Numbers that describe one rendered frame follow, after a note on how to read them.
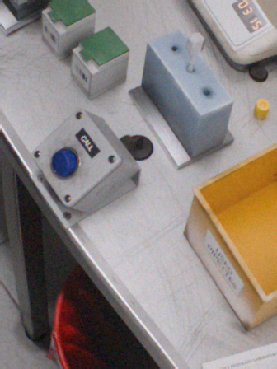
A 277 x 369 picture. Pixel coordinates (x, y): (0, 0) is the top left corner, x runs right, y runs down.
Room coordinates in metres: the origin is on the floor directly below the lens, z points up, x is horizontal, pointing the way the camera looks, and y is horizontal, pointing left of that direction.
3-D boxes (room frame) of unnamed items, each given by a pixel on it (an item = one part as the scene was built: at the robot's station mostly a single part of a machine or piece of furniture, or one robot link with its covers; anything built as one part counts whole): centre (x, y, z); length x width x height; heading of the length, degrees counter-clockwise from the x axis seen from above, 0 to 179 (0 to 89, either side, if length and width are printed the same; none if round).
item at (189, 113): (0.56, -0.03, 0.92); 0.10 x 0.07 x 0.10; 38
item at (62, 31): (0.64, 0.10, 0.91); 0.05 x 0.04 x 0.07; 133
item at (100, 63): (0.60, 0.06, 0.91); 0.05 x 0.04 x 0.07; 133
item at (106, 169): (0.49, 0.04, 0.92); 0.13 x 0.07 x 0.08; 133
